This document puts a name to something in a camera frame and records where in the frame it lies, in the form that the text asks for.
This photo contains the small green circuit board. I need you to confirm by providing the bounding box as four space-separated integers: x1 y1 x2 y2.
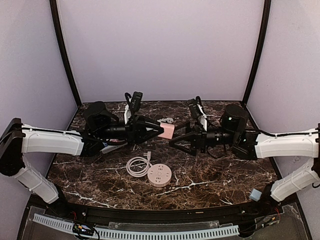
72 223 95 236

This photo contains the grey slotted cable duct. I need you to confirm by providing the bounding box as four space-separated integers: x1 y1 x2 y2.
32 213 240 240

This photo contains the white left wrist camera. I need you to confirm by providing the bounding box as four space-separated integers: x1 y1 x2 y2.
123 91 143 124

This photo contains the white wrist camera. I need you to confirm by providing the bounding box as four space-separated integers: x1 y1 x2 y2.
123 91 143 124
187 96 208 132

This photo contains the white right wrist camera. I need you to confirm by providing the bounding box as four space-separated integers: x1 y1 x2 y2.
187 96 208 132

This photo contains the black frame post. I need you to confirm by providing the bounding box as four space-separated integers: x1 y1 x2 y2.
241 0 272 106
49 0 82 108

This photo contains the pink round power socket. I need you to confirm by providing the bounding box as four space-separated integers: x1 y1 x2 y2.
126 151 172 188

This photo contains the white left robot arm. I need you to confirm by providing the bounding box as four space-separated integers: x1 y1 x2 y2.
0 101 165 205

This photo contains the white multicolour power strip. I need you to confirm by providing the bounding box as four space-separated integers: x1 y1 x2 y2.
101 117 175 155

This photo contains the black right frame post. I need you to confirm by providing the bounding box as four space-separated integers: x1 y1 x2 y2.
241 0 272 106

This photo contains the black left frame post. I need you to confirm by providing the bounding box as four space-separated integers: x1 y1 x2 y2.
49 0 82 108

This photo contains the light blue cube adapter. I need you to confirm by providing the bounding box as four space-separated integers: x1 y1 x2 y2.
249 188 262 202

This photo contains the pink plug adapter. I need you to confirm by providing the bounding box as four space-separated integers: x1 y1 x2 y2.
158 122 175 140

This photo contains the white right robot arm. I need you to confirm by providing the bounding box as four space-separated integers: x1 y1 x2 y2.
169 99 320 205

